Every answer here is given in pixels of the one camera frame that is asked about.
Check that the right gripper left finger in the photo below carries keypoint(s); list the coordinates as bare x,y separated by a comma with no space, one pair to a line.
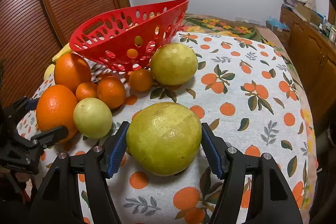
58,198

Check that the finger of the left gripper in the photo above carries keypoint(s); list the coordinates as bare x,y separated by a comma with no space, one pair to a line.
26,103
50,137

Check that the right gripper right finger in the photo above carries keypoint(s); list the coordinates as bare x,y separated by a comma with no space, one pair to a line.
270,197

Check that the large front orange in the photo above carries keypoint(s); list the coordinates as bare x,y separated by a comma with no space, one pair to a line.
56,108

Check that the large orange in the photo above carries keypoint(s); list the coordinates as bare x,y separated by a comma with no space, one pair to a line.
56,108
71,70

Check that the small tangerine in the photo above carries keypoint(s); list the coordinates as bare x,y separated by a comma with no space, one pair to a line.
141,80
86,90
111,91

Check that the large yellow-green guava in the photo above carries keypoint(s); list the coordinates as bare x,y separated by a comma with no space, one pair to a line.
164,138

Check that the yellow plush pillow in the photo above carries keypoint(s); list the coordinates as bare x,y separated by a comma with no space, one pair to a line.
50,69

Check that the small green guava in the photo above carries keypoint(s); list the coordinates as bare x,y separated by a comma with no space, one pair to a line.
93,118

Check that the brown louvered wardrobe door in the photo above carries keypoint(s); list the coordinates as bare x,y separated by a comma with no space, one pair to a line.
32,31

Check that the orange print tablecloth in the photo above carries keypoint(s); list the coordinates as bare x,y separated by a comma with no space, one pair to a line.
248,95

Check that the red perforated plastic basket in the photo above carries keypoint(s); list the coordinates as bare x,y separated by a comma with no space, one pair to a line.
124,40

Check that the wooden sideboard cabinet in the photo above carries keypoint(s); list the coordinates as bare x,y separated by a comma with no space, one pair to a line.
313,57

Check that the blue plastic bag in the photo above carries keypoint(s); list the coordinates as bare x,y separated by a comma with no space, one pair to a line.
275,25

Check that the floral bed sheet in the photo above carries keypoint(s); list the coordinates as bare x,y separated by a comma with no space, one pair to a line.
213,25

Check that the cardboard box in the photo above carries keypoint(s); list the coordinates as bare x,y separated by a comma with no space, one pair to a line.
309,14

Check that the stack of papers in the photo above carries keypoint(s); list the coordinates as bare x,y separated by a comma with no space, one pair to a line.
293,3

